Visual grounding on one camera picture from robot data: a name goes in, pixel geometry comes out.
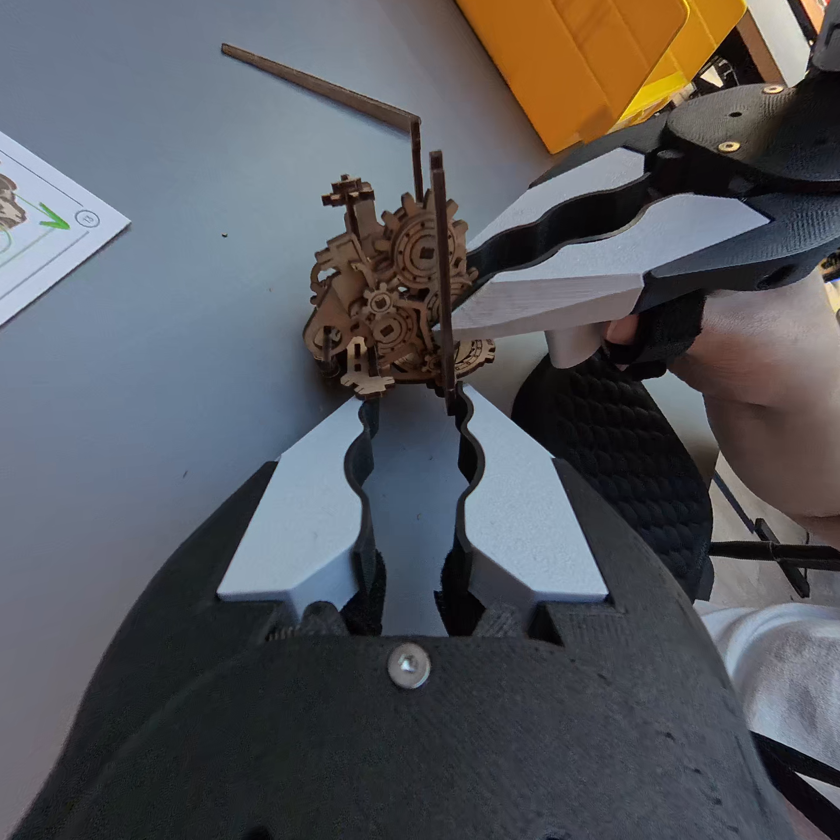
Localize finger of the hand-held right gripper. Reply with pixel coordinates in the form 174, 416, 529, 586
448, 192, 770, 371
465, 146, 658, 282

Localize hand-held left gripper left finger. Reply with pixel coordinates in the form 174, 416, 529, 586
217, 397, 386, 636

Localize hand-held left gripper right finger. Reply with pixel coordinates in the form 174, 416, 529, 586
437, 384, 613, 637

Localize dark wooden model panel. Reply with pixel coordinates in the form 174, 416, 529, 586
428, 150, 459, 417

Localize light wooden gear model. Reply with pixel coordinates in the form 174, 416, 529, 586
302, 172, 497, 403

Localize person's right forearm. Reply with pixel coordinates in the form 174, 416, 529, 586
712, 394, 840, 546

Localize person's right hand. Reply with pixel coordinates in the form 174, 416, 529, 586
604, 266, 840, 460

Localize black mesh office chair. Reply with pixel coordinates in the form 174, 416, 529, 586
511, 353, 840, 603

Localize large yellow plastic bin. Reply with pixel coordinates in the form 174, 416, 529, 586
455, 0, 691, 156

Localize small yellow plastic bin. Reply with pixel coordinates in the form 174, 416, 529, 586
613, 0, 749, 129

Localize long dark wooden strip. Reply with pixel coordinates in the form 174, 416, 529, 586
220, 42, 422, 127

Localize person's white trousers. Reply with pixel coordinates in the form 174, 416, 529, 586
694, 602, 840, 840

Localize white instruction sheet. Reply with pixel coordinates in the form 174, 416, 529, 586
0, 130, 132, 328

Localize thin dark wooden post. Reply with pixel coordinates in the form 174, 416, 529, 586
409, 117, 426, 203

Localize black strap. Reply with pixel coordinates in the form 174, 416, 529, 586
748, 728, 840, 840

